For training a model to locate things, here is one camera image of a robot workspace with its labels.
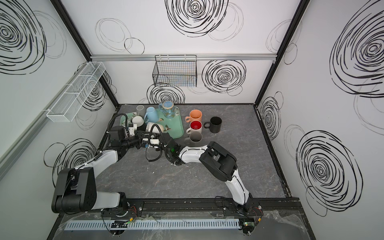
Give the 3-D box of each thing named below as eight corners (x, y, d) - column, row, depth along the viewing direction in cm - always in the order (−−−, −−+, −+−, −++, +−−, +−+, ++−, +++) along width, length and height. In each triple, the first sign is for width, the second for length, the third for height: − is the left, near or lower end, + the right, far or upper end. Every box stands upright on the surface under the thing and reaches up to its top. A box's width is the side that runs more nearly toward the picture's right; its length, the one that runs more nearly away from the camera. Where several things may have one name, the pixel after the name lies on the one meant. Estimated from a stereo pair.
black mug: (204, 129, 107) (205, 121, 100) (208, 122, 112) (209, 113, 104) (217, 134, 104) (219, 126, 97) (221, 127, 109) (223, 118, 101)
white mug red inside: (186, 135, 102) (186, 130, 97) (187, 125, 108) (186, 120, 103) (202, 135, 102) (202, 130, 97) (201, 125, 108) (202, 120, 103)
